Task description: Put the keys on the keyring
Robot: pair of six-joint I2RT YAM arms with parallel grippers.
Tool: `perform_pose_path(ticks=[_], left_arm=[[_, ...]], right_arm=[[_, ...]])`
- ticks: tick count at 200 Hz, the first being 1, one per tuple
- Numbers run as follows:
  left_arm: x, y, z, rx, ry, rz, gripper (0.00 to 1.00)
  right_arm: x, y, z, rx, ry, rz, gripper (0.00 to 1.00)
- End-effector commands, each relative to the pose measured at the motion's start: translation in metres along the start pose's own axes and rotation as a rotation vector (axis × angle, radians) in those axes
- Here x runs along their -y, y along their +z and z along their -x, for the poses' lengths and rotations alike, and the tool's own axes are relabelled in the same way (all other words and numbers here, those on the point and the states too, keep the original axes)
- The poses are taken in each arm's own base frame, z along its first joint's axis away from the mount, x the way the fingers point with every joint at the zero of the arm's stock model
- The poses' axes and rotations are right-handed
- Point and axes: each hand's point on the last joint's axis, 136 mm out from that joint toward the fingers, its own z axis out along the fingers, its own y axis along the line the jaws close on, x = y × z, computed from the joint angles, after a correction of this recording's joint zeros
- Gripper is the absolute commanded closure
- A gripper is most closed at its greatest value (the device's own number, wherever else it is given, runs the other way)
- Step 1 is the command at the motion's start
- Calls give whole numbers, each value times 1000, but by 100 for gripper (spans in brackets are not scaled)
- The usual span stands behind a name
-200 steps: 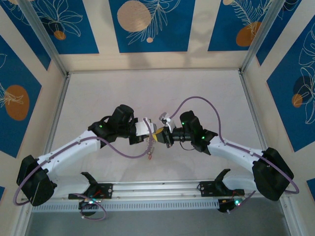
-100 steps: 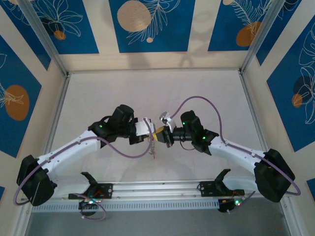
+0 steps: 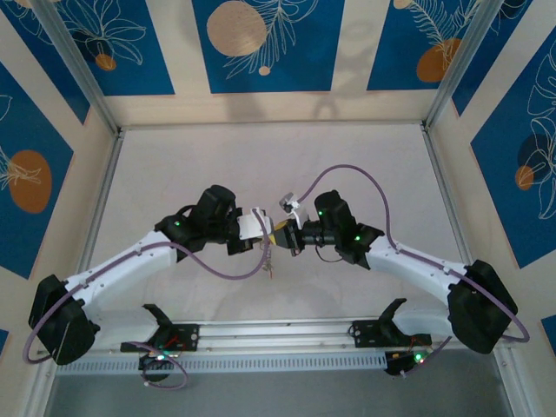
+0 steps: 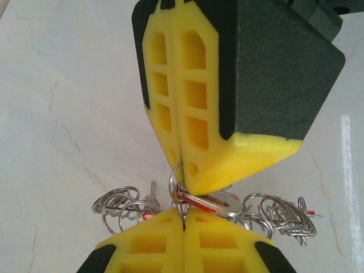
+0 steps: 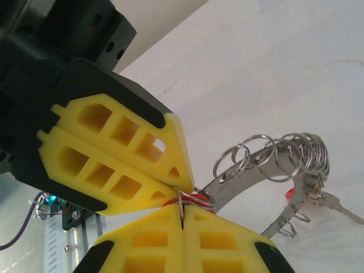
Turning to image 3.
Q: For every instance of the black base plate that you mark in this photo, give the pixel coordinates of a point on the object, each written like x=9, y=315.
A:
x=365, y=332
x=189, y=336

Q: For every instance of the aluminium frame post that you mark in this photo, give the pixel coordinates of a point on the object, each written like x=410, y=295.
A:
x=465, y=65
x=74, y=65

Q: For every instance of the aluminium table edge rail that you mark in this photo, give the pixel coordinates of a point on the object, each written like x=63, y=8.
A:
x=104, y=187
x=447, y=204
x=269, y=126

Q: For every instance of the silver keyring disc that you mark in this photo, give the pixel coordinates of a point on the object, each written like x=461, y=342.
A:
x=267, y=260

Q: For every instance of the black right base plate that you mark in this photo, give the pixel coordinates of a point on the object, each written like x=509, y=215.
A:
x=365, y=332

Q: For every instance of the black controller board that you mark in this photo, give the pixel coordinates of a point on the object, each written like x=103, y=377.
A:
x=408, y=360
x=156, y=358

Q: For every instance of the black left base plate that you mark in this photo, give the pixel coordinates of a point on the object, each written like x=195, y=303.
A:
x=189, y=336

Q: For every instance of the aluminium mounting rail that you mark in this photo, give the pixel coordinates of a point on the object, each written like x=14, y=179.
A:
x=278, y=334

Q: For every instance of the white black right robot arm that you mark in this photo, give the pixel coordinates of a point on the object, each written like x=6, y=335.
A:
x=417, y=269

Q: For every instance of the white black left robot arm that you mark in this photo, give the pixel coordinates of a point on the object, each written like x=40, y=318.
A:
x=121, y=265

